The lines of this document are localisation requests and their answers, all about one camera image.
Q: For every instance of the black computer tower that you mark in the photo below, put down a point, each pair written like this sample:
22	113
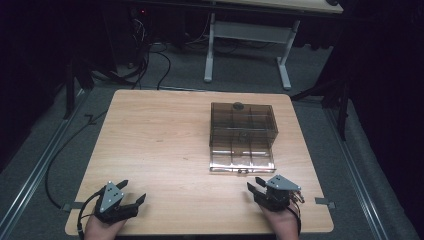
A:
142	14

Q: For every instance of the dark object on desk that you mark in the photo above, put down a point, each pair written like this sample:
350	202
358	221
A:
332	2

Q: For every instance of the white-frame desk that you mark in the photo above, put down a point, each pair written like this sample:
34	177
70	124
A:
248	32

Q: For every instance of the transparent brown drawer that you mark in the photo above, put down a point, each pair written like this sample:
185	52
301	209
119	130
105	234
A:
241	161

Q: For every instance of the person's right hand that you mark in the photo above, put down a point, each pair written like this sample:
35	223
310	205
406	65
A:
281	225

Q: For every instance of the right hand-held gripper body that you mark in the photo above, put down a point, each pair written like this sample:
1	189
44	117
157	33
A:
281	185

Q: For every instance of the person's left hand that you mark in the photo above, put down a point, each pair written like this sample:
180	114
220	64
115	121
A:
100	230

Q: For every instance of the metal floor rail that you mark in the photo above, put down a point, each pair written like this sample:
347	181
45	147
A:
33	168
356	168

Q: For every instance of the black stand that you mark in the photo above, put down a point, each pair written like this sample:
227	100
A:
70	90
342	106

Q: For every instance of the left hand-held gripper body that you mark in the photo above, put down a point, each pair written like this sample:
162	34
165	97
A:
111	197

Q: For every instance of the transparent brown drawer case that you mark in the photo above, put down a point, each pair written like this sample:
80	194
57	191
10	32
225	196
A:
243	120

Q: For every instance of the grey table bracket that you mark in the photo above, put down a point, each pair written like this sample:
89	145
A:
68	206
325	201

